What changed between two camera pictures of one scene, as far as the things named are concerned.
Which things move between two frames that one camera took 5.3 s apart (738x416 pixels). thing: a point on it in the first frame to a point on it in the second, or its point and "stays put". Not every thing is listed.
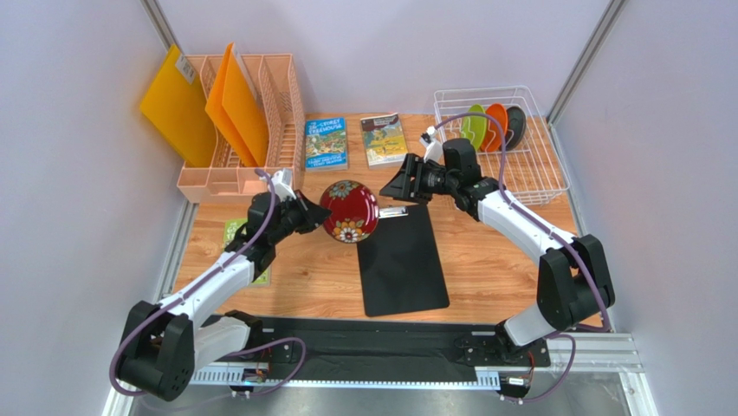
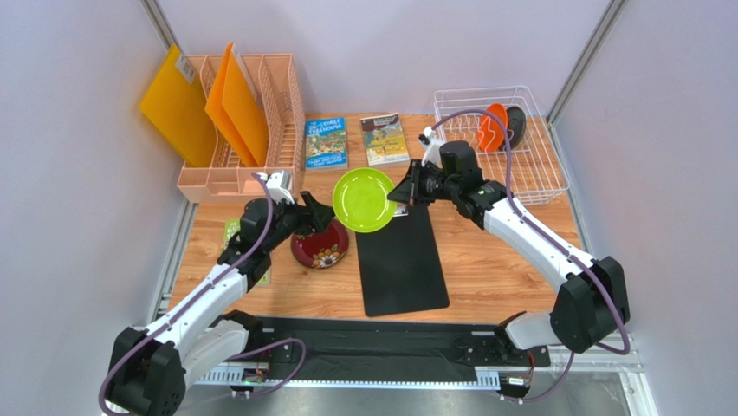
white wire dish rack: (513, 145) stays put
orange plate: (493, 140) stays put
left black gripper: (312, 213) stays put
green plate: (474, 127) to (360, 200)
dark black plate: (516, 127) stays put
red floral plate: (354, 210) to (322, 249)
